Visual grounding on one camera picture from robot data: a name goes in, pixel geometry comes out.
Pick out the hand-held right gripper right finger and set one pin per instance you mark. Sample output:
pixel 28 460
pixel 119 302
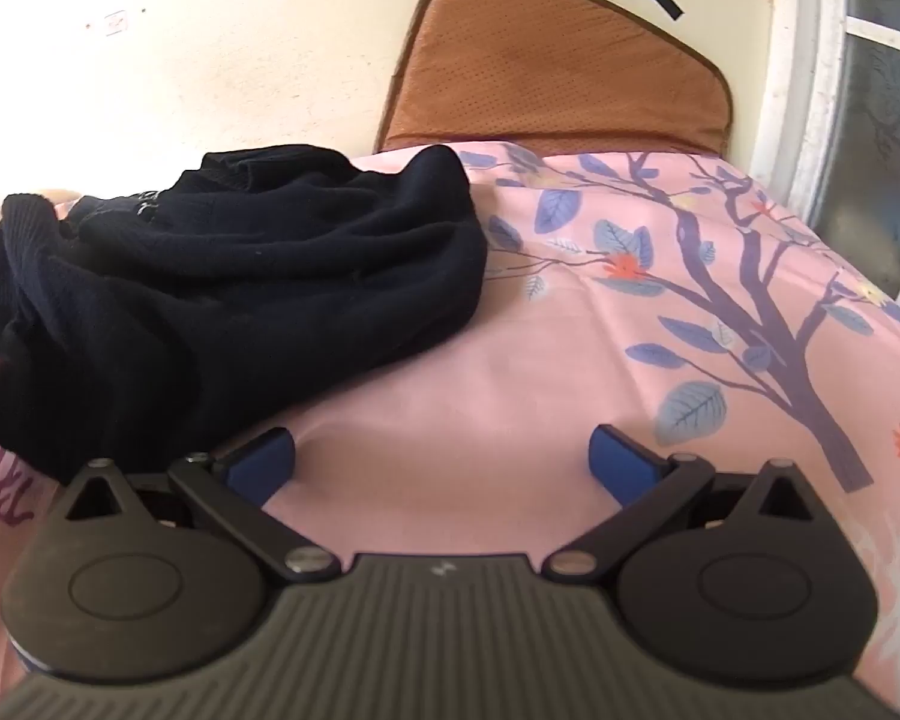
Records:
pixel 621 465

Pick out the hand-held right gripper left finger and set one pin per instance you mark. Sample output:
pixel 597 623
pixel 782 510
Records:
pixel 261 465

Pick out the navy knit sweater red stripes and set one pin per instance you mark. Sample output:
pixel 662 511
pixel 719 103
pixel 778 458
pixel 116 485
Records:
pixel 255 292

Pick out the pink floral bedsheet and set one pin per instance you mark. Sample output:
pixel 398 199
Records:
pixel 570 360

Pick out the brown perforated cushion mat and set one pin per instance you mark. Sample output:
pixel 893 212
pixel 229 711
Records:
pixel 555 67

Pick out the white framed frosted window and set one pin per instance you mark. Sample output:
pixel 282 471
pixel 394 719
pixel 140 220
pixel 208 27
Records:
pixel 855 112

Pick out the small white wall plate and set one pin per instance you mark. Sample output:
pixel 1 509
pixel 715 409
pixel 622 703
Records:
pixel 116 21

